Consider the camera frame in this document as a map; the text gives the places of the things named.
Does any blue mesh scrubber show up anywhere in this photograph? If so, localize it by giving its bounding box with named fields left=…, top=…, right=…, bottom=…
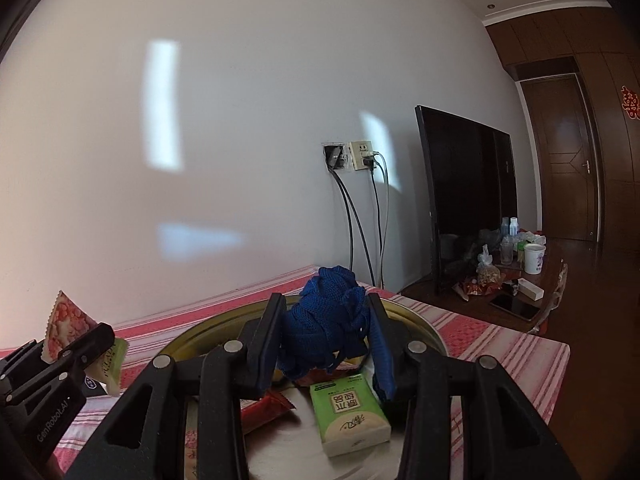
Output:
left=276, top=264, right=374, bottom=389

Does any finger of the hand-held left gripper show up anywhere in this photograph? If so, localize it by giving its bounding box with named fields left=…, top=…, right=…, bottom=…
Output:
left=0, top=339, right=47, bottom=387
left=5, top=323, right=116, bottom=407

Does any pink snack packet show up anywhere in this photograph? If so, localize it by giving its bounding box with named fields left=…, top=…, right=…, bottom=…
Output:
left=39, top=289, right=99, bottom=364

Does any thin black cable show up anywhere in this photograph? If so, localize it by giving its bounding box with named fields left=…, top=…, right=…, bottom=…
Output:
left=371, top=167, right=386, bottom=288

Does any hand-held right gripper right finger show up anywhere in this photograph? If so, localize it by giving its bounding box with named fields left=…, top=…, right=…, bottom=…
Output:
left=365, top=292, right=581, bottom=480

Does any green tissue pack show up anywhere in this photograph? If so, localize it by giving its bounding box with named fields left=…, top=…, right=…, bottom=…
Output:
left=308, top=372, right=392, bottom=459

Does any clear bag of nuts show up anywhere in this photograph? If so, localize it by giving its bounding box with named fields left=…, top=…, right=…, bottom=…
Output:
left=474, top=245, right=501, bottom=286

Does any white cup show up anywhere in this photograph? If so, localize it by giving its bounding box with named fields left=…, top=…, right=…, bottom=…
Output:
left=523, top=243, right=546, bottom=275

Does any black television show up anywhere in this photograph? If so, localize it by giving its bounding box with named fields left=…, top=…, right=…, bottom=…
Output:
left=414, top=105, right=519, bottom=297

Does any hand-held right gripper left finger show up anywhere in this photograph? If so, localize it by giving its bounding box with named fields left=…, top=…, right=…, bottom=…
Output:
left=65, top=291, right=288, bottom=480

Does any brown wooden door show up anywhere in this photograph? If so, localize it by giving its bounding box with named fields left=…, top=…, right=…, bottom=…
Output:
left=521, top=74, right=601, bottom=242

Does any red snack packet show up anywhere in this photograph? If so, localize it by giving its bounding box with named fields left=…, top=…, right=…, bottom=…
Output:
left=240, top=390, right=297, bottom=436

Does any black phone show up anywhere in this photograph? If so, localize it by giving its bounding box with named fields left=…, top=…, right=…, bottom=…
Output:
left=488, top=292, right=541, bottom=322

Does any wooden television stand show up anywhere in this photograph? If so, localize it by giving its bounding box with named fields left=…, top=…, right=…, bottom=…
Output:
left=400, top=252, right=569, bottom=337

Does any round metal tray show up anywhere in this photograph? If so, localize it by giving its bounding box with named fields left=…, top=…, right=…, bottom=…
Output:
left=112, top=293, right=448, bottom=480

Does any red paper door decoration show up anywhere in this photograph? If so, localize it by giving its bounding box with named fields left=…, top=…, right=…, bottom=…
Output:
left=619, top=85, right=640, bottom=122

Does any white wall socket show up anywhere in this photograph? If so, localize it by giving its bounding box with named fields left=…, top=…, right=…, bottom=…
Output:
left=348, top=140, right=376, bottom=171

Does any red foil packet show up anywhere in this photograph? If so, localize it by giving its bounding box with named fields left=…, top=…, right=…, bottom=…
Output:
left=452, top=277, right=501, bottom=302

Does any open wall box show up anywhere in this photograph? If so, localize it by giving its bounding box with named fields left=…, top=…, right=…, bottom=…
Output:
left=323, top=143, right=347, bottom=171

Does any grey cable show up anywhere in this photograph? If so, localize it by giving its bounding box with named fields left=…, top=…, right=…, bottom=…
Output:
left=376, top=151, right=390, bottom=263

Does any light green snack packet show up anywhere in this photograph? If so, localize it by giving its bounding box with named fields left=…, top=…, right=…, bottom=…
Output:
left=82, top=337, right=130, bottom=397

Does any white oblong box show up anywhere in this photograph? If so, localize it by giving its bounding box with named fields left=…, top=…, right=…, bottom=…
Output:
left=516, top=277, right=545, bottom=301

